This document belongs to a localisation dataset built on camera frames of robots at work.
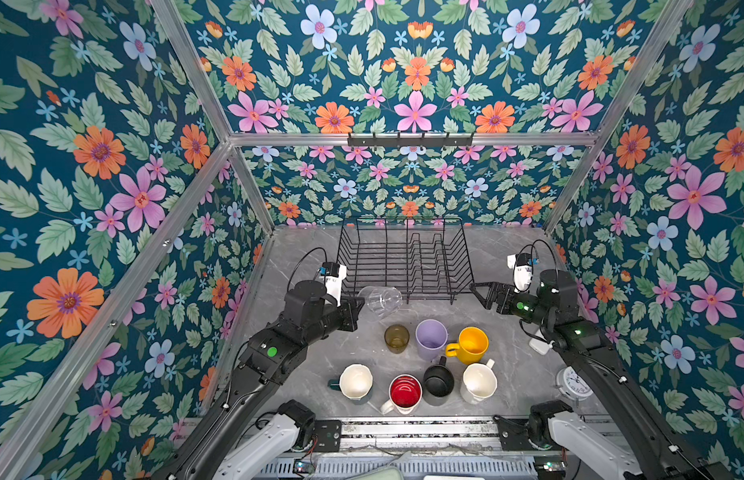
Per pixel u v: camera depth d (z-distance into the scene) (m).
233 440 0.41
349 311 0.58
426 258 1.09
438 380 0.82
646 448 0.41
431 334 0.84
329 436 0.73
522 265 0.65
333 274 0.60
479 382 0.81
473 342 0.87
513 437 0.73
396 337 0.89
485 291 0.66
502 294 0.65
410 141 0.93
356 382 0.79
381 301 0.75
